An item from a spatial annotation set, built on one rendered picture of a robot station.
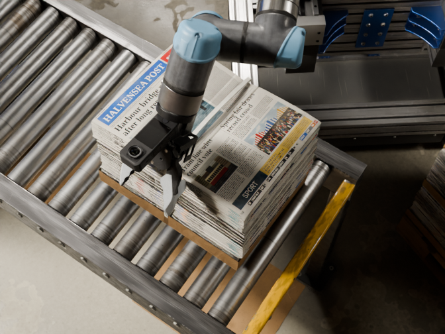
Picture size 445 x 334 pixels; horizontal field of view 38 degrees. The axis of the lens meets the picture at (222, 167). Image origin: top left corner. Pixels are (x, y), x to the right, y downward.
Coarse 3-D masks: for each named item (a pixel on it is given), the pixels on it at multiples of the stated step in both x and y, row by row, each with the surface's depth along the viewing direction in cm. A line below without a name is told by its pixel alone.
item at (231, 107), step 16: (240, 80) 139; (224, 96) 136; (240, 96) 136; (208, 112) 133; (224, 112) 133; (192, 128) 130; (208, 128) 131; (160, 176) 129; (160, 192) 135; (160, 208) 140; (176, 208) 136
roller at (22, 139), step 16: (96, 48) 171; (112, 48) 172; (80, 64) 169; (96, 64) 169; (64, 80) 167; (80, 80) 167; (64, 96) 165; (48, 112) 162; (32, 128) 160; (16, 144) 158; (0, 160) 156; (16, 160) 159
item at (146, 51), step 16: (48, 0) 178; (64, 0) 178; (64, 16) 178; (80, 16) 175; (96, 16) 175; (96, 32) 174; (112, 32) 173; (128, 32) 173; (128, 48) 170; (144, 48) 170; (160, 48) 170; (320, 144) 156; (320, 160) 155; (336, 160) 154; (352, 160) 154; (336, 176) 156; (352, 176) 152; (352, 192) 158
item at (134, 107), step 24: (168, 48) 142; (144, 72) 137; (216, 72) 139; (120, 96) 133; (144, 96) 134; (96, 120) 130; (120, 120) 130; (144, 120) 130; (120, 144) 129; (120, 168) 139; (144, 168) 130; (144, 192) 140
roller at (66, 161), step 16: (144, 64) 168; (128, 80) 166; (112, 96) 164; (96, 112) 163; (80, 144) 158; (64, 160) 156; (80, 160) 159; (48, 176) 154; (64, 176) 156; (32, 192) 152; (48, 192) 154
